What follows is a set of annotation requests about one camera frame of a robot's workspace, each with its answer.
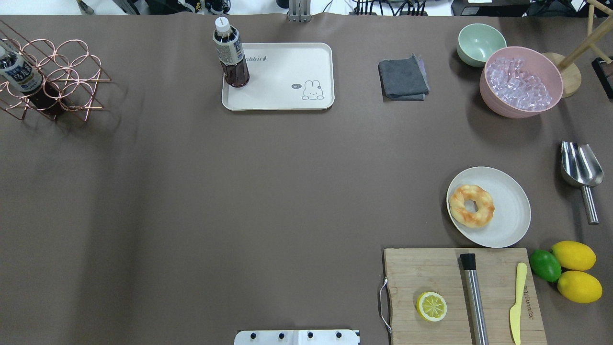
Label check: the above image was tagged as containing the glazed twisted donut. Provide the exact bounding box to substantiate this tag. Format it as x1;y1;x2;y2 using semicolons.
448;185;495;229

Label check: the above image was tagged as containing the cream round plate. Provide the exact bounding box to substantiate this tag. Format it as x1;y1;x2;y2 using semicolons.
446;166;531;248

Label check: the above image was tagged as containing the cream rabbit tray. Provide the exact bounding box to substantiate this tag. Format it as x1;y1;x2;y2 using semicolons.
221;42;335;111

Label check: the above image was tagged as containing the tea bottle on tray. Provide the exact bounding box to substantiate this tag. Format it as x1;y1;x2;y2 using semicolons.
213;17;250;88

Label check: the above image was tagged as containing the grey folded cloth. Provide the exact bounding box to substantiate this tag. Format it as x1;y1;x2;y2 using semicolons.
377;54;431;101

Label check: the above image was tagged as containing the bamboo cutting board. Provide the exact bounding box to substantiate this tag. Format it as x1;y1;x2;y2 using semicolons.
383;248;528;345

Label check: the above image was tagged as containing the half lemon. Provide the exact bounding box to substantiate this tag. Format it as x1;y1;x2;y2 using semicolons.
416;292;447;322

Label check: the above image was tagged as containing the steel muddler black tip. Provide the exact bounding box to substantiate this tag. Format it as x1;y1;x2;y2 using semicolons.
459;253;489;345

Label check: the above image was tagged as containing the green bowl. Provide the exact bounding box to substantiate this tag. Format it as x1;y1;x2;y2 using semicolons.
457;23;507;68

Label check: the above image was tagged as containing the pink bowl of ice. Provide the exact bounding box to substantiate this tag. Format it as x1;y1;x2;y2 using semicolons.
479;46;564;118

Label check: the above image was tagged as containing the yellow plastic knife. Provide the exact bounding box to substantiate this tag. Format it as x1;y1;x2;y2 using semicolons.
509;262;527;345

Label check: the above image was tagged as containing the green lime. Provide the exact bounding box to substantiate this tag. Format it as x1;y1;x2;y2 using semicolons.
529;250;561;283

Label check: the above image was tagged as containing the steel ice scoop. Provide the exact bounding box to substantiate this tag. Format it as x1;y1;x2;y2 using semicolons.
561;140;604;225

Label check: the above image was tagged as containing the yellow lemon upper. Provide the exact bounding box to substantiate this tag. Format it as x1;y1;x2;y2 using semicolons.
550;241;596;271

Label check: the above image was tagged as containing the yellow lemon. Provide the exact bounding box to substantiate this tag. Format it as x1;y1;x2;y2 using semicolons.
557;270;603;304
550;241;596;271

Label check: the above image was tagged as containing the yellow lemon lower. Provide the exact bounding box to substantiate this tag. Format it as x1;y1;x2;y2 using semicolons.
557;270;603;304

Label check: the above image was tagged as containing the tea bottle in rack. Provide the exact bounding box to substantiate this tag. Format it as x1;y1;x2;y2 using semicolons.
0;46;65;118

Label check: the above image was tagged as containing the wooden mug tree stand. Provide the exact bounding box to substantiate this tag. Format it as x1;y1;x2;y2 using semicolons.
544;0;613;98

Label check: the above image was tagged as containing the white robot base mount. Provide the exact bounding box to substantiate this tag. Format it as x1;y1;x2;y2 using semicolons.
234;329;361;345

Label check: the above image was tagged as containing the copper wire bottle rack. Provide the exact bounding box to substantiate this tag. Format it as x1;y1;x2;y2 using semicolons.
1;21;112;124

